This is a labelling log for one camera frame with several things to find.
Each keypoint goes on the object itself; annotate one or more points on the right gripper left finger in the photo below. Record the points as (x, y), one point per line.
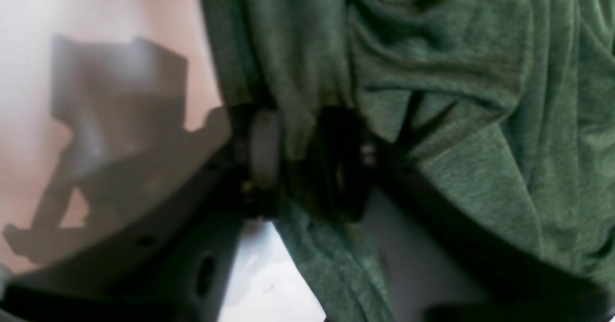
(172, 264)

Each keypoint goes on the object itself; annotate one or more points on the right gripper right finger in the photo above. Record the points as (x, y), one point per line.
(441, 266)

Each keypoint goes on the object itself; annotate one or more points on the dark green t-shirt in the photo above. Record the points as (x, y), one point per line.
(507, 106)

